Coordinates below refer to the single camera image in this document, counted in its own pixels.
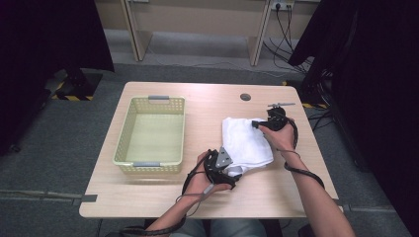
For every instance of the person's left hand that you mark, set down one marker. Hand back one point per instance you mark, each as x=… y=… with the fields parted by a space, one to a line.
x=199 y=186

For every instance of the black curtain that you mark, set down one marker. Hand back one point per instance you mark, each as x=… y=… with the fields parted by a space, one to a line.
x=39 y=39
x=378 y=82

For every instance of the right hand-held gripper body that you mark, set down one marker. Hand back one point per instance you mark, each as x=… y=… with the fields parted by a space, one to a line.
x=276 y=120

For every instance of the person's legs in jeans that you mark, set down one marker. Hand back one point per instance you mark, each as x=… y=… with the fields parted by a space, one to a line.
x=230 y=228

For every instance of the person's right hand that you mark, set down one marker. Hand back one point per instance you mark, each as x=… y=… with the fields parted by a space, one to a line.
x=281 y=138

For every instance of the white button-up shirt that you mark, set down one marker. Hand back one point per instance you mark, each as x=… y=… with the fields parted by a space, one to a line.
x=245 y=144

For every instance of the beige wooden desk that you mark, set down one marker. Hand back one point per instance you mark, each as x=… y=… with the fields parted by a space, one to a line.
x=197 y=19

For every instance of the black stand base hazard stripes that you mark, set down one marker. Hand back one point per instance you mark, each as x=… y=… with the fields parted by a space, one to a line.
x=79 y=85
x=313 y=105

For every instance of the grey floor tape patch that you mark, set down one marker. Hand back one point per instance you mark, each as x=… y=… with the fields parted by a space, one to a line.
x=89 y=198
x=344 y=207

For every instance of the white wall power outlet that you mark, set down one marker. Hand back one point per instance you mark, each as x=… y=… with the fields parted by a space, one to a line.
x=283 y=4

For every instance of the yellow perforated plastic basket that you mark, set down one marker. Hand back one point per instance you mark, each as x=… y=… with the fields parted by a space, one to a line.
x=151 y=138

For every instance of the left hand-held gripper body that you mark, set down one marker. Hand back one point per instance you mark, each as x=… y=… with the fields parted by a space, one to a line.
x=214 y=168

